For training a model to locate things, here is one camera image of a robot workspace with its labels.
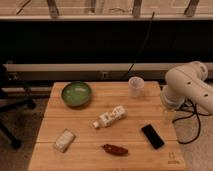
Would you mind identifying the black eraser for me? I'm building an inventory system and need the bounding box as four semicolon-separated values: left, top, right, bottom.
141;124;164;150

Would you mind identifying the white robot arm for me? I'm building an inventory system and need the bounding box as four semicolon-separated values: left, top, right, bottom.
160;61;213;114

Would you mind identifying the white sponge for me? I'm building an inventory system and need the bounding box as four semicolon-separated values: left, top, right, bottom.
54;129;75;153

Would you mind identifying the clear plastic cup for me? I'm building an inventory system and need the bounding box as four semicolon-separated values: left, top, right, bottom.
128;76;145;97

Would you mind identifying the white plastic bottle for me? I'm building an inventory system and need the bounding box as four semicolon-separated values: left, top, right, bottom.
92;106;126;129

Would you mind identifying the green bowl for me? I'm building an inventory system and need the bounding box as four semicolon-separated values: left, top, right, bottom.
61;81;92;107

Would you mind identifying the black office chair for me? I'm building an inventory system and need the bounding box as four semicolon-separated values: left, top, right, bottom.
0;64;36;150

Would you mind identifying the black hanging cable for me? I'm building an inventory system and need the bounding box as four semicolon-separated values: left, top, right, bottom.
120;11;156;82

